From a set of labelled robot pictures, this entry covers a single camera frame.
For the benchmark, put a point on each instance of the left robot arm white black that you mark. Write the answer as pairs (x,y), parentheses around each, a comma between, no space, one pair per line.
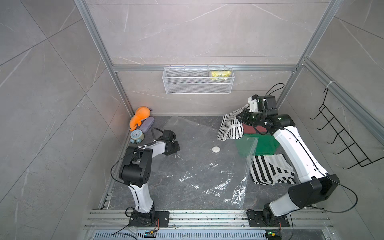
(135,172)

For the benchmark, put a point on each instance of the clear plastic vacuum bag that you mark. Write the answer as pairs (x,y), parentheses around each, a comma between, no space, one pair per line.
(196,178)

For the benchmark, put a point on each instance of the red garment with dark trim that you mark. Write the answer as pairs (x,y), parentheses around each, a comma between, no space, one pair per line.
(258,130)

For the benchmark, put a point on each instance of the black wire hook rack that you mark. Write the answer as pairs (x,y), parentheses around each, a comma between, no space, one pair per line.
(341,134)

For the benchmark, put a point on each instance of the large striped white garment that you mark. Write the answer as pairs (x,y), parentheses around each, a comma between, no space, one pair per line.
(231,127)

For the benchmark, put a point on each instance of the green ribbed garment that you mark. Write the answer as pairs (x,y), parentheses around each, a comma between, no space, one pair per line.
(258,145)

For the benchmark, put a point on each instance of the white wire mesh basket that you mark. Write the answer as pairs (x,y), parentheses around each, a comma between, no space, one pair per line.
(195,80)

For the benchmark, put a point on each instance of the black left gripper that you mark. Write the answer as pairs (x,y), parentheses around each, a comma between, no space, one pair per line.
(176,143)

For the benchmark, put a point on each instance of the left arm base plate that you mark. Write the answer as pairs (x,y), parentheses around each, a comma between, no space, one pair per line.
(158,219)

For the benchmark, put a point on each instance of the aluminium mounting rail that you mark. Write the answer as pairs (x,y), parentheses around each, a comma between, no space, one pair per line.
(211,219)

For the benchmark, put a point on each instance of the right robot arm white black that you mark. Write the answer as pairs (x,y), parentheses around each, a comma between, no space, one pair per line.
(316,184)

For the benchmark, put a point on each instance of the blue cream alarm clock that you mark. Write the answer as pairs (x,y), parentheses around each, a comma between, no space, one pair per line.
(136,136)

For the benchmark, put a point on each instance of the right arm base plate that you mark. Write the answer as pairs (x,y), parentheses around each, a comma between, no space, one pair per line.
(266,219)

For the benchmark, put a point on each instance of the striped tank top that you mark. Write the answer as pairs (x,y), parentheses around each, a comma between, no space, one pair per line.
(271,170)

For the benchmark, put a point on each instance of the orange plush toy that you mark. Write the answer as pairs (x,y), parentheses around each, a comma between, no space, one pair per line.
(141,114)

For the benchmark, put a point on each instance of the purple fabric glasses case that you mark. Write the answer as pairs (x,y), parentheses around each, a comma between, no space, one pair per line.
(147,124)

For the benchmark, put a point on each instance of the white vacuum bag valve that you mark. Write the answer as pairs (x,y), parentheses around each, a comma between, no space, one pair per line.
(216,149)

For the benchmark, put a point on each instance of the yellow item in basket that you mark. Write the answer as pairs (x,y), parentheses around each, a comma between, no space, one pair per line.
(220,75)

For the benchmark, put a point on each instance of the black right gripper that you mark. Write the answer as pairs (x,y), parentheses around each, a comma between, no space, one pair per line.
(244,113)

